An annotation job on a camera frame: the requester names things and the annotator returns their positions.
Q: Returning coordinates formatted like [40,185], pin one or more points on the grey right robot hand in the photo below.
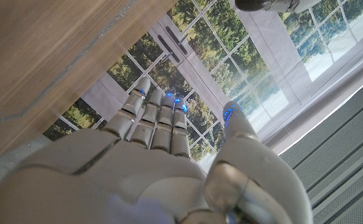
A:
[122,180]

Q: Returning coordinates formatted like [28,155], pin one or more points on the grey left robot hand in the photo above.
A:
[290,4]

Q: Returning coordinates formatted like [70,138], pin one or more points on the printed window backdrop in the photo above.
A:
[231,46]

